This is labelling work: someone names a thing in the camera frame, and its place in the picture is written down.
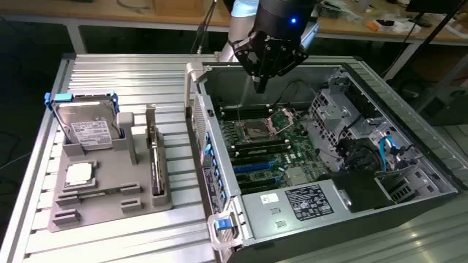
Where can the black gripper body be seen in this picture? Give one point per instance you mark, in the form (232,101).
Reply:
(278,16)

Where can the graphics card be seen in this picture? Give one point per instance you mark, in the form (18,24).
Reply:
(158,164)

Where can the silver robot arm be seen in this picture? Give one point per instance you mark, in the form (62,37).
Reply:
(238,30)

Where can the clear plastic bag pile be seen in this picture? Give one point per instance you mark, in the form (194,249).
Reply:
(343,11)

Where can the black RAM slot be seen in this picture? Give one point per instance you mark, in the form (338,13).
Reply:
(248,117)
(252,143)
(248,110)
(248,107)
(248,114)

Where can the thin metal locking lever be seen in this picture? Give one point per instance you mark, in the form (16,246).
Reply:
(239,112)

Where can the metal socket cover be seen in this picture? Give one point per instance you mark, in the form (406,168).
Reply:
(282,120)

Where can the tall silver disk bay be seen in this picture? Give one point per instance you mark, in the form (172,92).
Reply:
(328,115)

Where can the black latch peg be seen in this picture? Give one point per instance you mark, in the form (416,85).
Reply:
(211,113)

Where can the small orange box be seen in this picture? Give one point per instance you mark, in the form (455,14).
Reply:
(372,26)

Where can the CPU socket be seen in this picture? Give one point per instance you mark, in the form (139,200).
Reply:
(256,131)

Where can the blue slot clip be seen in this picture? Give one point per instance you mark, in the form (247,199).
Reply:
(218,174)
(220,185)
(222,196)
(208,137)
(210,150)
(215,162)

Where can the white packaging box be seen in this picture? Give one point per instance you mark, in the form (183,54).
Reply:
(402,27)

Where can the black RAM stick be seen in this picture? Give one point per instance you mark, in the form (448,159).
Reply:
(262,150)

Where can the green motherboard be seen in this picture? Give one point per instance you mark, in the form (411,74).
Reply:
(298,160)

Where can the black monitor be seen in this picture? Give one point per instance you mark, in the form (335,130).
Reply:
(420,20)

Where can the long black expansion slot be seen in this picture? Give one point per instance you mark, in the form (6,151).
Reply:
(252,161)

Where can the blue expansion slot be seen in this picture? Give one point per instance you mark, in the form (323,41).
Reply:
(252,167)

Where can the black slanted pole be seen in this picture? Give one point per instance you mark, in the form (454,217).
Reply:
(438,24)

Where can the silver chipset heatsink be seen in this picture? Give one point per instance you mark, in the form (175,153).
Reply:
(296,176)

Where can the hard disk in blue caddy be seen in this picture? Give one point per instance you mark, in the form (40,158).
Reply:
(84,120)

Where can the black plastic shroud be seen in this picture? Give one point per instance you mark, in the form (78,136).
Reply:
(358,191)

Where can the low silver disk bay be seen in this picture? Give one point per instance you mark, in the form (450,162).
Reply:
(402,186)

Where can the grey parts rack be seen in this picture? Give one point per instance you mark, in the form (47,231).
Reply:
(116,175)

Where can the silver power supply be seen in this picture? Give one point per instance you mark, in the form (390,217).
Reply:
(278,219)

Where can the blue case latch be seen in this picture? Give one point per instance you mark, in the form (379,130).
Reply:
(222,225)

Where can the silver CPU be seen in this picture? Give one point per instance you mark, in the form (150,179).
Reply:
(79,174)

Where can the green RAM stick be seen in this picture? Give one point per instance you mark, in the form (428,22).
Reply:
(99,193)

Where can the black PC case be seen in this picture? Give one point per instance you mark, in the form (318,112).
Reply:
(402,219)

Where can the wooden desk white frame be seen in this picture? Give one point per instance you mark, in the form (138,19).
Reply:
(340,30)
(91,11)

